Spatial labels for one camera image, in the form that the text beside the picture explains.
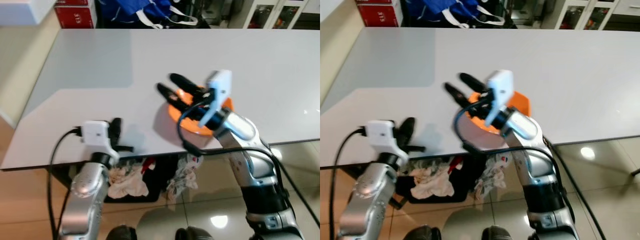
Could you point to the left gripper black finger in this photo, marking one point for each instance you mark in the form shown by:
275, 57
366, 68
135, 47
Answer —
126, 148
416, 148

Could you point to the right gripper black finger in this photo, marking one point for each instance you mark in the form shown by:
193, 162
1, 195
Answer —
457, 95
169, 93
183, 83
473, 82

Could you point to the orange plastic plate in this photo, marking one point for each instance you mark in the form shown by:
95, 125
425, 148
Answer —
521, 102
192, 125

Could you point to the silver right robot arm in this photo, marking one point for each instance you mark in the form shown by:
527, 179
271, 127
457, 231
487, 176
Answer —
255, 170
542, 175

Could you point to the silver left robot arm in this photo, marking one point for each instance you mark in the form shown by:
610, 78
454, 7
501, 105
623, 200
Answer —
85, 200
367, 200

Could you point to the small red cloth piece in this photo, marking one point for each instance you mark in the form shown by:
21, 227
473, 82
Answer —
148, 165
455, 164

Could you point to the white crumpled cloth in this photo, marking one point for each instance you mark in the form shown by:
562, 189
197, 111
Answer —
127, 182
430, 182

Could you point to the black basket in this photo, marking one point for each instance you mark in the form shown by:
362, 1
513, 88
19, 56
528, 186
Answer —
462, 187
157, 185

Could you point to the patterned white cloth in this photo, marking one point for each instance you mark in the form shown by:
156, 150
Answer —
492, 172
184, 175

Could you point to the robot's black left foot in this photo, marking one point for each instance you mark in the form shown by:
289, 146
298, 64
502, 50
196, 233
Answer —
121, 233
425, 233

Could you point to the robot's black foot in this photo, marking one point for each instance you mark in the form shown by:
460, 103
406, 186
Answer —
496, 234
194, 234
425, 233
121, 233

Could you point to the robot's black right foot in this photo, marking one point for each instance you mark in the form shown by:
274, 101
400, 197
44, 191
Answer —
194, 234
496, 234

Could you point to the large red cardboard box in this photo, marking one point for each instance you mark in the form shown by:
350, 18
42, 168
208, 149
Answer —
379, 16
75, 17

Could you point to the white glass-door cabinet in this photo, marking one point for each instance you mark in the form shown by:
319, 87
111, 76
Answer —
300, 12
615, 11

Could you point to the white shelf unit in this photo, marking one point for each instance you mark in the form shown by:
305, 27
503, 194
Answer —
22, 11
329, 7

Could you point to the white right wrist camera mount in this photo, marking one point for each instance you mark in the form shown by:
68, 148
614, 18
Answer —
220, 87
501, 87

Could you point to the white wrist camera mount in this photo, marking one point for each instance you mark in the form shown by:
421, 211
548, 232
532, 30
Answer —
501, 87
95, 134
220, 87
381, 134

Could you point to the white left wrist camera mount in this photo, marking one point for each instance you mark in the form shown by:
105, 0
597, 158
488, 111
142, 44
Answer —
95, 134
381, 134

